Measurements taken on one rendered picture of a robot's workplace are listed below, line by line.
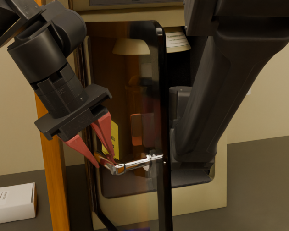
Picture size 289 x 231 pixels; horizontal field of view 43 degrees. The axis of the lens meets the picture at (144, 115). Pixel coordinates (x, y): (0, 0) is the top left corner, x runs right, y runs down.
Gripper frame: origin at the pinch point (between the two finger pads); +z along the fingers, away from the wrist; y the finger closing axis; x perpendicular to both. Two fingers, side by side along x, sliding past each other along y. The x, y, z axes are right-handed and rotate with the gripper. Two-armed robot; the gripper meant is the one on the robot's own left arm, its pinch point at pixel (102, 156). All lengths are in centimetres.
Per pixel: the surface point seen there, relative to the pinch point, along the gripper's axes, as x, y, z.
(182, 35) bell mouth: -20.8, -32.1, -1.5
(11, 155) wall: -69, 14, 16
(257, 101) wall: -48, -65, 44
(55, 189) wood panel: -15.1, 8.3, 7.4
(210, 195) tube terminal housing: -15.5, -18.7, 33.3
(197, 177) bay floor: -18.6, -19.2, 29.2
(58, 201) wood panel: -15.1, 9.2, 9.8
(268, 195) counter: -13, -32, 44
